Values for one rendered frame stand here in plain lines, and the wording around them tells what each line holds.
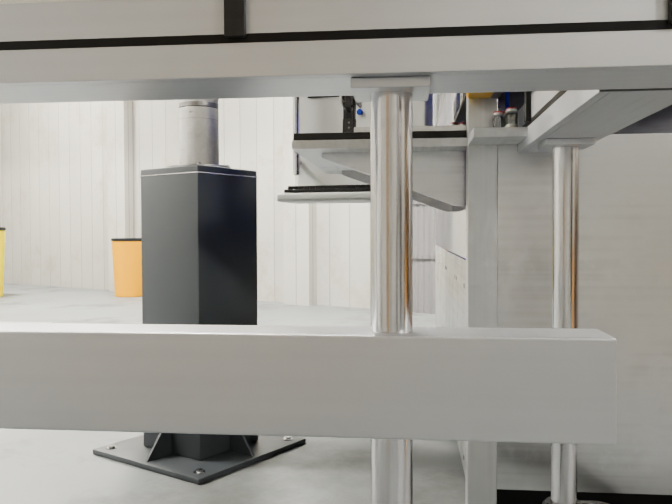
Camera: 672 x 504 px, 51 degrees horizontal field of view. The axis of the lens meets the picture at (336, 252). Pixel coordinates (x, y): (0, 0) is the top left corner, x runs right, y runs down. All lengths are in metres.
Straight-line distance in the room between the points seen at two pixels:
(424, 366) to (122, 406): 0.36
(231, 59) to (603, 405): 0.57
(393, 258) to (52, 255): 8.96
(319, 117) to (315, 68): 1.89
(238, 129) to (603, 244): 5.87
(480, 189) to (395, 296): 0.82
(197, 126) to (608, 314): 1.26
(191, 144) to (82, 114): 7.09
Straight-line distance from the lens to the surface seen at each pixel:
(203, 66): 0.84
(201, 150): 2.18
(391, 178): 0.83
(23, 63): 0.93
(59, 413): 0.94
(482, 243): 1.62
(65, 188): 9.46
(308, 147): 1.65
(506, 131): 1.50
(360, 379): 0.83
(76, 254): 9.27
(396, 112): 0.84
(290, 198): 2.46
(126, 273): 7.72
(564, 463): 1.49
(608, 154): 1.67
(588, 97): 1.02
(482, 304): 1.62
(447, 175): 1.72
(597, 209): 1.66
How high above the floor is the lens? 0.67
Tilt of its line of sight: 2 degrees down
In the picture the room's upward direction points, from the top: straight up
